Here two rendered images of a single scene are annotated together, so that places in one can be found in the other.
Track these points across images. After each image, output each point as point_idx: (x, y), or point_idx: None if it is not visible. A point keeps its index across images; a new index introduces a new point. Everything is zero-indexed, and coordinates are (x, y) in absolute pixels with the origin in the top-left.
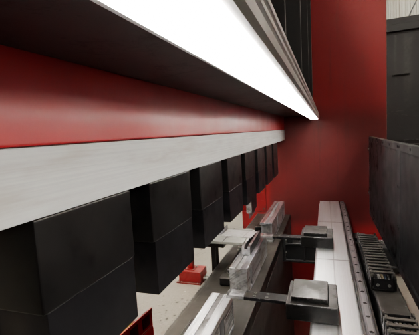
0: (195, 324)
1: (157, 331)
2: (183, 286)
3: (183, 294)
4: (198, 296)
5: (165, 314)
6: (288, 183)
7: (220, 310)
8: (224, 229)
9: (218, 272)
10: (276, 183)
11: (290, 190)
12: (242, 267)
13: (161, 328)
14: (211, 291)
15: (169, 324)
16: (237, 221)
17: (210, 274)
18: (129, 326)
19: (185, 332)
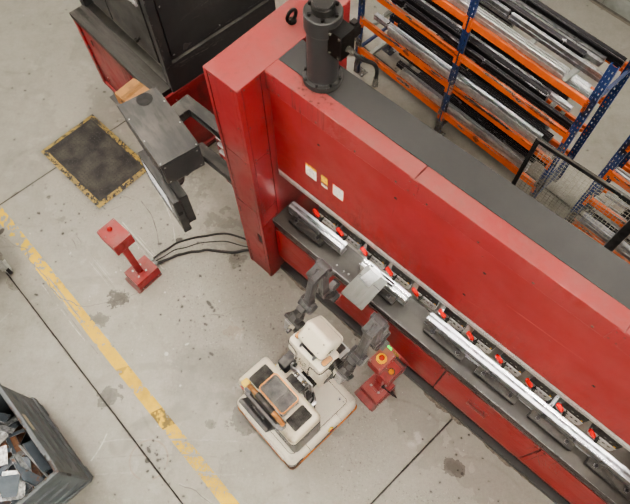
0: (447, 332)
1: (220, 337)
2: (152, 289)
3: (170, 296)
4: (397, 319)
5: (197, 322)
6: (290, 186)
7: (442, 321)
8: (363, 281)
9: (374, 299)
10: (283, 193)
11: (291, 189)
12: (408, 295)
13: (217, 332)
14: (394, 311)
15: (216, 324)
16: None
17: (375, 304)
18: (381, 354)
19: (451, 337)
